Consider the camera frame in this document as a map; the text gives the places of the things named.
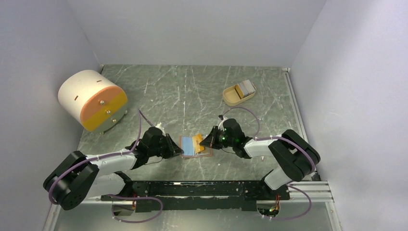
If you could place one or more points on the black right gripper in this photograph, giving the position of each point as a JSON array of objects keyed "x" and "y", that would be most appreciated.
[{"x": 210, "y": 140}]

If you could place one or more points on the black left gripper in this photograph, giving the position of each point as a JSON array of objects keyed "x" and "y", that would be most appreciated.
[{"x": 172, "y": 148}]

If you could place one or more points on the tan leather card holder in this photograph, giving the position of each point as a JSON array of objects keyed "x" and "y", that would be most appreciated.
[{"x": 191, "y": 147}]

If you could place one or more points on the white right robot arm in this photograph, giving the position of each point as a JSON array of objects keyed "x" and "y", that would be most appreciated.
[{"x": 296, "y": 158}]

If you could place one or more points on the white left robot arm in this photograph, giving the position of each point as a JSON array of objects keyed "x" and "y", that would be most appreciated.
[{"x": 82, "y": 176}]

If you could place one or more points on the stack of credit cards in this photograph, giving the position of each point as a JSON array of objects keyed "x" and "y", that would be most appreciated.
[{"x": 245, "y": 88}]

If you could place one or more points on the beige oval tray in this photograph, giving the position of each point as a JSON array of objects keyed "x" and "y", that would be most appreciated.
[{"x": 231, "y": 97}]

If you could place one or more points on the white cylindrical drawer unit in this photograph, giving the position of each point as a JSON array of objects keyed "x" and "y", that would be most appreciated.
[{"x": 94, "y": 101}]

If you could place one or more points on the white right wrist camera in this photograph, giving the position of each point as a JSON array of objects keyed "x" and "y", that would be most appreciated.
[{"x": 222, "y": 118}]

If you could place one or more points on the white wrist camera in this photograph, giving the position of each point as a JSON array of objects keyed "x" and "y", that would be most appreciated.
[
  {"x": 222, "y": 118},
  {"x": 161, "y": 126}
]

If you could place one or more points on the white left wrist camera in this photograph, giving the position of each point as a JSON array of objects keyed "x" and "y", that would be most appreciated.
[{"x": 161, "y": 126}]

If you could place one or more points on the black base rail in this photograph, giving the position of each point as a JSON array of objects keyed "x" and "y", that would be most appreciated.
[{"x": 192, "y": 195}]

